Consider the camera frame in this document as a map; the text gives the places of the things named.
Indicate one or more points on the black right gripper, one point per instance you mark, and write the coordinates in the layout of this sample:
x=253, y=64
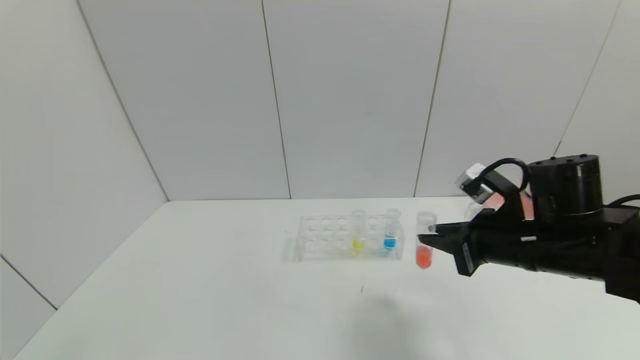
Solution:
x=465, y=253

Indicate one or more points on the test tube with yellow pigment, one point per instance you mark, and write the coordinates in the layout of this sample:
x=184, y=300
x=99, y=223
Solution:
x=358, y=244

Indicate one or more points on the test tube with red pigment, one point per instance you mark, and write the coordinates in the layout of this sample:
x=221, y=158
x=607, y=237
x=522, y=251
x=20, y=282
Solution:
x=424, y=255

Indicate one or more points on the test tube with blue pigment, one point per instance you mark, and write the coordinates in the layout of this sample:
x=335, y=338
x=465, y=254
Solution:
x=389, y=243

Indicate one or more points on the pink bowl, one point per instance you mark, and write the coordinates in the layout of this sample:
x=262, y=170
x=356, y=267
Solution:
x=497, y=201

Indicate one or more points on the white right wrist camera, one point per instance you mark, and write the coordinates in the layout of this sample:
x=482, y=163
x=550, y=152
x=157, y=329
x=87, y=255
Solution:
x=475, y=182

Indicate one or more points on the clear acrylic test tube rack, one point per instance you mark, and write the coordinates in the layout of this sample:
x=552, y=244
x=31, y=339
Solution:
x=325, y=245

